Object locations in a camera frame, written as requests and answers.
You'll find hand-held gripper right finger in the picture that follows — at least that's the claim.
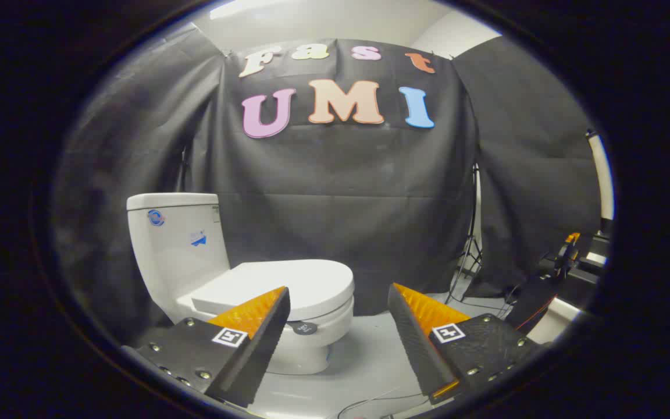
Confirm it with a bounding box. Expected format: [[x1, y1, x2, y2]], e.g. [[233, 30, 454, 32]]
[[387, 283, 545, 406]]

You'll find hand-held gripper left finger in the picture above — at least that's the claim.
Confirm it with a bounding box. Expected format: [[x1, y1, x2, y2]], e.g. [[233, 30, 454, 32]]
[[121, 286, 291, 408]]

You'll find white toilet lid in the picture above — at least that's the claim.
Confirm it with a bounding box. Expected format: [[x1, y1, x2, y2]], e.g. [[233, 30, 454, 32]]
[[191, 260, 355, 336]]

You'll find white ceramic toilet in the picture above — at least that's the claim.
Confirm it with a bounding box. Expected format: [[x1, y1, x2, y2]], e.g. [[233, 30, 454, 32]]
[[126, 193, 355, 375]]

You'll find white toilet tank cover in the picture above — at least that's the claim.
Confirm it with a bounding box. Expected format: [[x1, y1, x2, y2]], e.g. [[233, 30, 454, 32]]
[[126, 193, 220, 211]]

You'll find black tripod stand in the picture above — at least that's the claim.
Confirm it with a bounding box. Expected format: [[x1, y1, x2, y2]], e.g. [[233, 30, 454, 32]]
[[446, 163, 484, 303]]

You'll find black equipment with orange part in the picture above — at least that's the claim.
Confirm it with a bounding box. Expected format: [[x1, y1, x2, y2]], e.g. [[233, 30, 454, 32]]
[[507, 232, 609, 335]]

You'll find black backdrop cloth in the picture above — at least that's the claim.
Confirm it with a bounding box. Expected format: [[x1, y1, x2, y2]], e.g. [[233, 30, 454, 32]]
[[53, 26, 603, 344]]

